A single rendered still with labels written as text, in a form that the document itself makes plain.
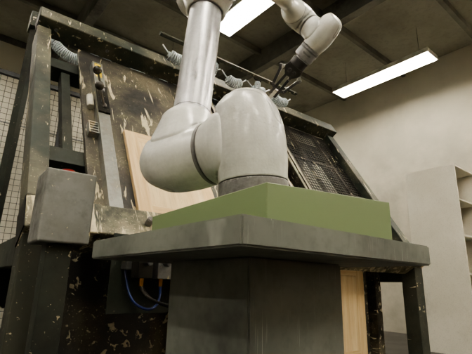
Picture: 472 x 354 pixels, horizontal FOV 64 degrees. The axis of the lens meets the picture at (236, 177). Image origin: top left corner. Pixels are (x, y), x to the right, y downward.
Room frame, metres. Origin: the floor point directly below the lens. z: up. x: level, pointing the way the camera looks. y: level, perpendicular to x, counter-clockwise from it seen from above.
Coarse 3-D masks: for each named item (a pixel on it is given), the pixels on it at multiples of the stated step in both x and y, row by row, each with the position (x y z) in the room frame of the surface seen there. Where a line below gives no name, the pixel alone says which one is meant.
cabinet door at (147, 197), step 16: (128, 144) 1.50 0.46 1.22; (144, 144) 1.56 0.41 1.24; (128, 160) 1.47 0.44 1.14; (144, 192) 1.40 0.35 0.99; (160, 192) 1.45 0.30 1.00; (176, 192) 1.51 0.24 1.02; (192, 192) 1.56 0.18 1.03; (208, 192) 1.62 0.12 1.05; (144, 208) 1.36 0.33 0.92; (160, 208) 1.40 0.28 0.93; (176, 208) 1.46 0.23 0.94
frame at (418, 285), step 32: (0, 256) 1.37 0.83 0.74; (32, 256) 1.08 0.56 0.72; (0, 288) 1.57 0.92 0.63; (32, 288) 1.09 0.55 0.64; (96, 288) 1.43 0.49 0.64; (416, 288) 2.34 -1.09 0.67; (64, 320) 1.37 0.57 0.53; (96, 320) 1.44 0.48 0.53; (128, 320) 1.51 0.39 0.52; (160, 320) 1.59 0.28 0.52; (416, 320) 2.35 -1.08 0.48; (0, 352) 1.07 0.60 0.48; (64, 352) 1.38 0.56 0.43; (96, 352) 1.45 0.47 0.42; (128, 352) 1.52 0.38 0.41; (160, 352) 1.60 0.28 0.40; (384, 352) 2.41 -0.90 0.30; (416, 352) 2.36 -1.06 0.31
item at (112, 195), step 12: (96, 96) 1.52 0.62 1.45; (96, 108) 1.49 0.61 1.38; (96, 120) 1.48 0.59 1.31; (108, 120) 1.47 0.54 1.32; (108, 132) 1.44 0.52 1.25; (108, 144) 1.40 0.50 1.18; (108, 156) 1.36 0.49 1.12; (108, 168) 1.33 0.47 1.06; (108, 180) 1.30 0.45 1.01; (108, 192) 1.27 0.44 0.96; (120, 192) 1.30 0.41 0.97; (108, 204) 1.26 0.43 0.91; (120, 204) 1.28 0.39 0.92
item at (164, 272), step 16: (112, 272) 1.19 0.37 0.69; (128, 272) 1.22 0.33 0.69; (144, 272) 1.14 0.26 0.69; (160, 272) 1.17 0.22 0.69; (112, 288) 1.19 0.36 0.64; (128, 288) 1.18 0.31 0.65; (144, 288) 1.21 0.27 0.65; (160, 288) 1.20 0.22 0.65; (112, 304) 1.20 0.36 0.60; (128, 304) 1.23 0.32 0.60; (144, 304) 1.26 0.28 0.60; (160, 304) 1.17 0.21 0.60
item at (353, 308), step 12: (348, 276) 2.30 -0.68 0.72; (360, 276) 2.36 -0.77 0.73; (348, 288) 2.29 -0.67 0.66; (360, 288) 2.36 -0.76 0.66; (348, 300) 2.29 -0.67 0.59; (360, 300) 2.36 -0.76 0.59; (348, 312) 2.29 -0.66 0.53; (360, 312) 2.35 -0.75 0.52; (348, 324) 2.28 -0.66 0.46; (360, 324) 2.35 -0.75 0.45; (348, 336) 2.28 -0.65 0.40; (360, 336) 2.34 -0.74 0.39; (348, 348) 2.28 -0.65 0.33; (360, 348) 2.34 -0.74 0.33
